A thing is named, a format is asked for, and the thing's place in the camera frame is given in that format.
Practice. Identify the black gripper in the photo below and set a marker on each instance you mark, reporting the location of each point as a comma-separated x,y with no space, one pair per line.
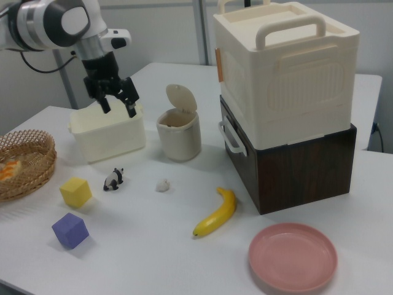
101,70

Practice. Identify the small beige lidded trash can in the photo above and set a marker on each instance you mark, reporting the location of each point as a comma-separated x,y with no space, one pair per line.
179,144

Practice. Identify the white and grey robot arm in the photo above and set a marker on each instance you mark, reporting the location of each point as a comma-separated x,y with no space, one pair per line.
46,24

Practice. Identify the cream open plastic storage box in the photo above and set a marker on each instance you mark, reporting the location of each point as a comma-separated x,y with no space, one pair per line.
107,141

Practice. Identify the black and white panda figurine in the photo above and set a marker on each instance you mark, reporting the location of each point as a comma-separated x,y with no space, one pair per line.
113,179

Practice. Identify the white crumpled paper ball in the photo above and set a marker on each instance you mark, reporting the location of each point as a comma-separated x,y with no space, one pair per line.
162,185

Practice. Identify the yellow foam cube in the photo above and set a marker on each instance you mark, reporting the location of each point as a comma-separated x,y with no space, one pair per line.
75,193

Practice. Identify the woven wicker basket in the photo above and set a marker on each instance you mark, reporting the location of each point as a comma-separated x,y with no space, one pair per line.
33,178

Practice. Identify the orange-topped toy bread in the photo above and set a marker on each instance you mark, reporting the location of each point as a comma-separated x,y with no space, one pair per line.
9,170

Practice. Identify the purple foam cube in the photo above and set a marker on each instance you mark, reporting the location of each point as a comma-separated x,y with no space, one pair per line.
70,232

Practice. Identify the yellow toy banana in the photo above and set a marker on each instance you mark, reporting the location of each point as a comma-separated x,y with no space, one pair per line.
219,215

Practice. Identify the dark brown drawer box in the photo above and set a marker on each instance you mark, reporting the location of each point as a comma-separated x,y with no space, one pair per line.
301,175

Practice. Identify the pink plastic plate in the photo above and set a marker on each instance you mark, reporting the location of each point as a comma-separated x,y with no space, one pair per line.
291,258

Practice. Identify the thin grey metal post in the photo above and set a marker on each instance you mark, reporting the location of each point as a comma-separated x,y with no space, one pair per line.
68,89

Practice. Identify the black camera stand pole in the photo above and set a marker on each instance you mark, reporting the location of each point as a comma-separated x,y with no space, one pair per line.
247,2

